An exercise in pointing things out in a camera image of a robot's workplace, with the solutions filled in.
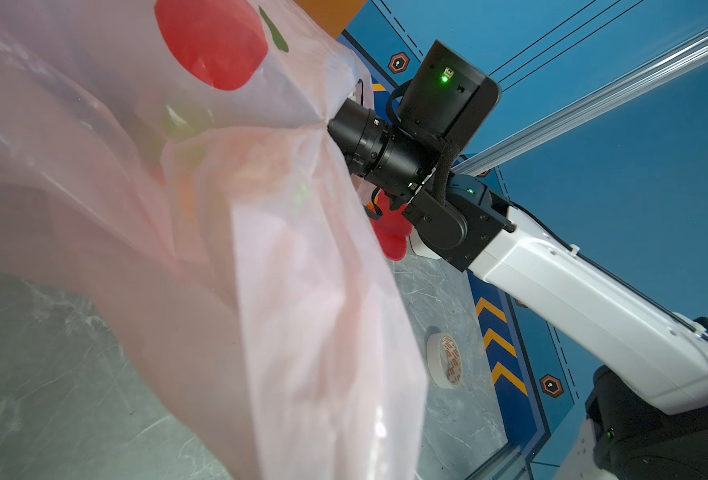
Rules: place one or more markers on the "pink plastic bag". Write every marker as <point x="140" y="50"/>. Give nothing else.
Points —
<point x="171" y="160"/>

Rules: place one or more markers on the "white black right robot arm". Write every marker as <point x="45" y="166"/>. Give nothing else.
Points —
<point x="647" y="415"/>

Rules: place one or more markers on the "red flower-shaped bowl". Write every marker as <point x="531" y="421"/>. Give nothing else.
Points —
<point x="391" y="228"/>

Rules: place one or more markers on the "white grey tissue box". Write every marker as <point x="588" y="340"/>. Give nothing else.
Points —
<point x="419" y="247"/>

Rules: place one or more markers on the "white tape roll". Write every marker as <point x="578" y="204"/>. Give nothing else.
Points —
<point x="444" y="361"/>

